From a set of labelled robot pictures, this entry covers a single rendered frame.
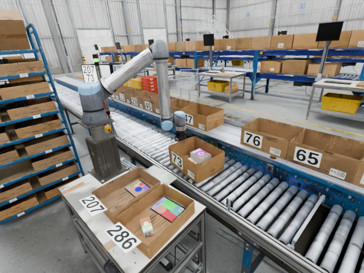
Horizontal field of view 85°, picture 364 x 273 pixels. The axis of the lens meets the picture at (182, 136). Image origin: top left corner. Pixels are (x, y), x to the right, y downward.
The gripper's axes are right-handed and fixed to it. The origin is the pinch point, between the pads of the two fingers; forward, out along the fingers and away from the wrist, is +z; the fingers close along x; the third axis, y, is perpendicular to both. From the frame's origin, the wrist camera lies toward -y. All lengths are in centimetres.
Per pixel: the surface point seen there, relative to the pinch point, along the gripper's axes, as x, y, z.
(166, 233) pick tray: 63, 71, -2
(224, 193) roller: 61, 18, 6
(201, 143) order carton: 16.4, -7.3, -7.7
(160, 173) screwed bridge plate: 10.3, 36.2, 5.1
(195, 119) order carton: -12.6, -28.8, -17.2
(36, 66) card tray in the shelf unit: -119, 79, -79
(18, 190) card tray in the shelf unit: -120, 134, 41
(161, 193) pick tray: 32, 52, 2
